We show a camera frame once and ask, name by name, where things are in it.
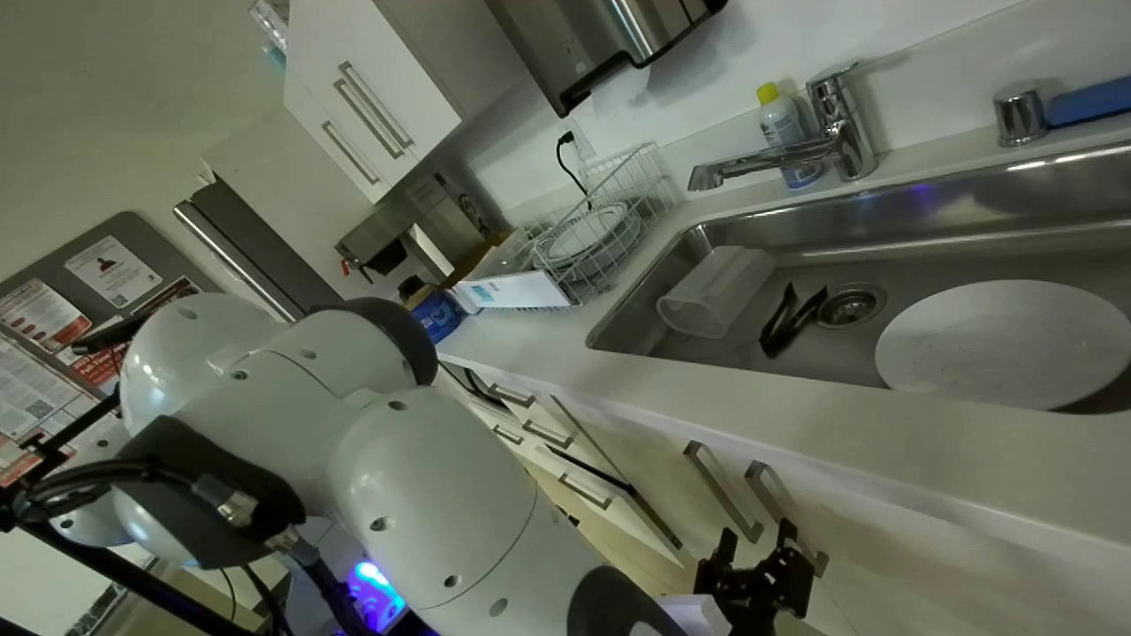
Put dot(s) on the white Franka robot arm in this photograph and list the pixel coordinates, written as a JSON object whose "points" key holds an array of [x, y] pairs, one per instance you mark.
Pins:
{"points": [[412, 507]]}

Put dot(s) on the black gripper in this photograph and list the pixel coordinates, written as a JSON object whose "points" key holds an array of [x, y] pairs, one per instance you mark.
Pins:
{"points": [[747, 613]]}

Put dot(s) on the white cupboard door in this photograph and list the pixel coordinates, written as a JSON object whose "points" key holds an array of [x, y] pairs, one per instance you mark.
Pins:
{"points": [[942, 577], [677, 498]]}

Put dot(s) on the clear soap bottle yellow cap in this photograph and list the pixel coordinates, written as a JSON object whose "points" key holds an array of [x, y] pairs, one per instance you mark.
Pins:
{"points": [[783, 130]]}

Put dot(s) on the translucent plastic cup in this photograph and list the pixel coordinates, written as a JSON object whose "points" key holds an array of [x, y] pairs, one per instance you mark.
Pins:
{"points": [[711, 294]]}

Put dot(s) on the stainless steel sink basin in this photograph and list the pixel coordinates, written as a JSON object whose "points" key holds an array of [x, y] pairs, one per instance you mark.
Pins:
{"points": [[942, 200]]}

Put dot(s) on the chrome sink faucet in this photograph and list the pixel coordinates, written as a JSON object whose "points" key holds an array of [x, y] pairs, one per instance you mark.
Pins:
{"points": [[850, 117]]}

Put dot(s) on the stainless coffee maker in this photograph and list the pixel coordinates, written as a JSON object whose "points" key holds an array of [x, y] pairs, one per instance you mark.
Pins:
{"points": [[437, 224]]}

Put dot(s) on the black kitchen tongs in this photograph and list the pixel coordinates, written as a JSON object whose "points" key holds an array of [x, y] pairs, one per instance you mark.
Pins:
{"points": [[778, 330]]}

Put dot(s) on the small blue box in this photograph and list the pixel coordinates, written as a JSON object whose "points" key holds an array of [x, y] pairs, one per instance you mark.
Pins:
{"points": [[439, 319]]}

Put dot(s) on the red and white poster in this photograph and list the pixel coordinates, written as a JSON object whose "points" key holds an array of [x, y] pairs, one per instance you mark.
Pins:
{"points": [[41, 314]]}

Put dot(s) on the stainless paper towel dispenser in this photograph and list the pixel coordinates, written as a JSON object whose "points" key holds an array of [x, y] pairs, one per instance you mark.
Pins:
{"points": [[589, 41]]}

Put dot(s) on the short metal cylinder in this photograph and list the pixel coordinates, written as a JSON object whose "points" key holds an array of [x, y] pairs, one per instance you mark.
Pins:
{"points": [[1020, 114]]}

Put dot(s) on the flat white box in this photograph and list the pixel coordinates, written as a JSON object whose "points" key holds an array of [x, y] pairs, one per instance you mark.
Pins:
{"points": [[515, 290]]}

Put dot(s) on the blue sponge block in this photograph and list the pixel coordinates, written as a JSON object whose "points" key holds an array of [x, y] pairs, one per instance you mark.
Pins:
{"points": [[1089, 105]]}

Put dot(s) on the round white plate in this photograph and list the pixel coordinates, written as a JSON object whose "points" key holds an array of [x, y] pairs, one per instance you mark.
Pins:
{"points": [[1000, 348]]}

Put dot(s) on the white plate in rack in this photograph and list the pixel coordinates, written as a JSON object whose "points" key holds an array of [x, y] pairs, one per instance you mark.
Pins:
{"points": [[589, 230]]}

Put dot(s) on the round metal sink drain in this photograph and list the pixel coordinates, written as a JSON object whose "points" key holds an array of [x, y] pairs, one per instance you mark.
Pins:
{"points": [[850, 306]]}

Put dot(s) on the white warning sign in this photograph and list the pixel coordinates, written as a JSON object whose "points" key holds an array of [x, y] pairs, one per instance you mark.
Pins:
{"points": [[114, 273]]}

